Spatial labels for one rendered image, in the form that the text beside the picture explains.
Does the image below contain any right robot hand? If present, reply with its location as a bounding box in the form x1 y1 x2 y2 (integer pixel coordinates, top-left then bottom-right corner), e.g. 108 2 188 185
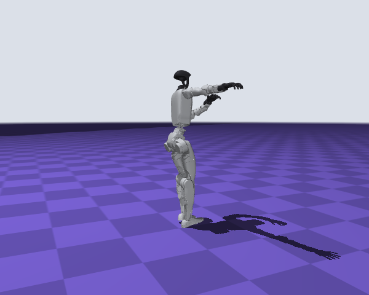
217 82 243 91

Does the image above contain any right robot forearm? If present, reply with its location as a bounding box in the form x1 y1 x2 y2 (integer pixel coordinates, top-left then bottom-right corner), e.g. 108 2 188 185
201 84 225 94

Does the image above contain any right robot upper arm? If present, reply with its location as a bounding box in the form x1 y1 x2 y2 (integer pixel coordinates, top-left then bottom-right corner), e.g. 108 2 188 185
182 87 209 99

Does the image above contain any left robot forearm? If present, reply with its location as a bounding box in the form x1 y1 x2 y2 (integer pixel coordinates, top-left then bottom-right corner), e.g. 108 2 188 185
192 103 210 116

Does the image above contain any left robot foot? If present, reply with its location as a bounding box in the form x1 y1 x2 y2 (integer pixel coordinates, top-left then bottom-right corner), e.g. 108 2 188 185
178 212 196 221

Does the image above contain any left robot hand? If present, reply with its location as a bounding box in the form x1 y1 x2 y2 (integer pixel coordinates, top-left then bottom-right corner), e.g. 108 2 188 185
204 94 221 105

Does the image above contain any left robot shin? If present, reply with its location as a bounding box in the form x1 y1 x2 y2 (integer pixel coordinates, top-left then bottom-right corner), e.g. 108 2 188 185
176 176 185 214

